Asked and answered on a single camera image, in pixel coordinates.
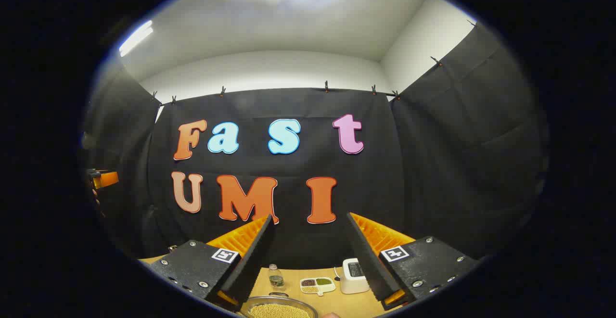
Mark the row of black cloth clips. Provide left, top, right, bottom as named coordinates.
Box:
left=152, top=19, right=477, bottom=104

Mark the stainless steel pot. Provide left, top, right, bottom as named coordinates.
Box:
left=239, top=293, right=318, bottom=318

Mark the white toaster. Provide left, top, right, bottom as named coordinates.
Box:
left=340, top=258, right=370, bottom=294

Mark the ceiling light panel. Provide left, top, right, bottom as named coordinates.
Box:
left=118, top=20, right=154, bottom=58

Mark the white divided dish of beans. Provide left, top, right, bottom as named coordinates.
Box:
left=299, top=277, right=336, bottom=296

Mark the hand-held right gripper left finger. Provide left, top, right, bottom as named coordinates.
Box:
left=149, top=215, right=279, bottom=313

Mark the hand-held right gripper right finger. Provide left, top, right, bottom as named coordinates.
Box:
left=346, top=212, right=482, bottom=311

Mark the pile of soybeans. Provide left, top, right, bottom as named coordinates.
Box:
left=249, top=304, right=311, bottom=318

